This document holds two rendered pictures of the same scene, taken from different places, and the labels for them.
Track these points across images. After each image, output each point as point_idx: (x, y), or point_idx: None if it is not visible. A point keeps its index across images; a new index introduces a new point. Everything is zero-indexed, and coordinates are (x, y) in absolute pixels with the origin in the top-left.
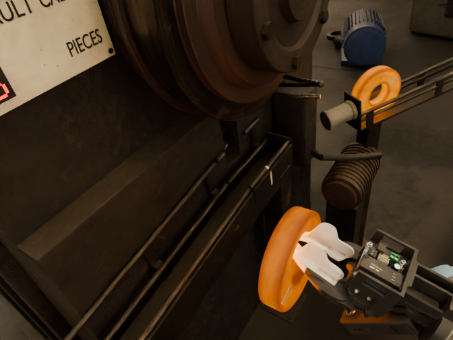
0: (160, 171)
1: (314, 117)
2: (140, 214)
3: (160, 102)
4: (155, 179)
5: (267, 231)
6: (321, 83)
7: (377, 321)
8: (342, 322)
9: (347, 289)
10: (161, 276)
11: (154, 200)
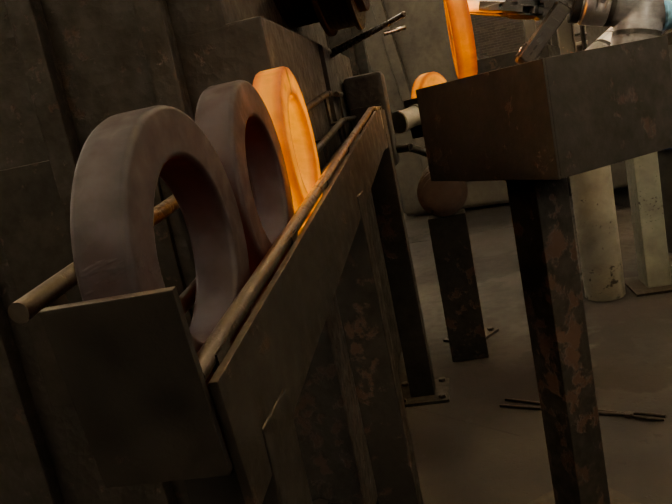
0: (300, 47)
1: (389, 107)
2: (297, 72)
3: (274, 13)
4: (299, 51)
5: (382, 236)
6: (404, 12)
7: (543, 23)
8: (520, 56)
9: (513, 0)
10: (324, 154)
11: (301, 71)
